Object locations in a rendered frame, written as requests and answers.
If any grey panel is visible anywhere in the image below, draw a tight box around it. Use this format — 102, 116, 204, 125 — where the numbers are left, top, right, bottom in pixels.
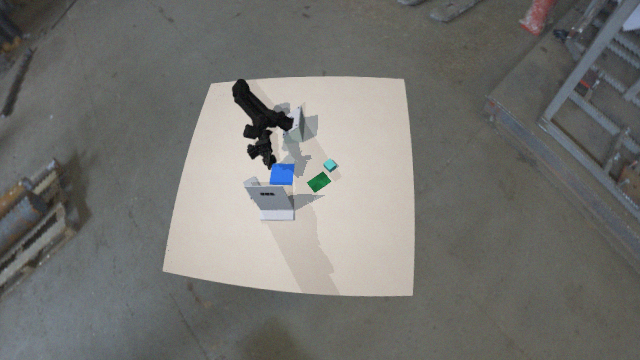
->
244, 186, 294, 220

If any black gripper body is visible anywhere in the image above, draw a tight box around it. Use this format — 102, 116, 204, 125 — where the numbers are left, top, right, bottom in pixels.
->
255, 137, 277, 163

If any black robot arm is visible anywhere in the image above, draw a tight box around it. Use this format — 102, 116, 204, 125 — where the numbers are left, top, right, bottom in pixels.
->
232, 79, 294, 160

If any teal rectangular block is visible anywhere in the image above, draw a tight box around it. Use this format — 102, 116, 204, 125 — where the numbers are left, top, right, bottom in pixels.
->
323, 159, 337, 172

